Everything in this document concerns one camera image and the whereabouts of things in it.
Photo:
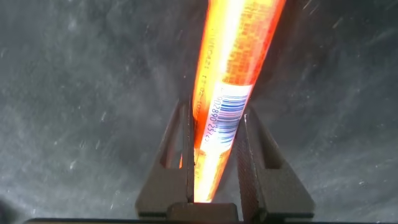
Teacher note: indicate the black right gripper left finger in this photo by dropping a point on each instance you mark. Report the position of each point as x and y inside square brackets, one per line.
[168, 186]

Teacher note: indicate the orange sausage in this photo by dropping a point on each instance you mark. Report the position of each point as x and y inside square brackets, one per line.
[230, 62]

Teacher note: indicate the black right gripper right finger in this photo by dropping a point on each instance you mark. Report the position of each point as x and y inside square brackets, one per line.
[273, 193]

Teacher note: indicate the black tablecloth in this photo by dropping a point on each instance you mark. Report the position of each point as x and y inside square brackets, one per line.
[77, 109]

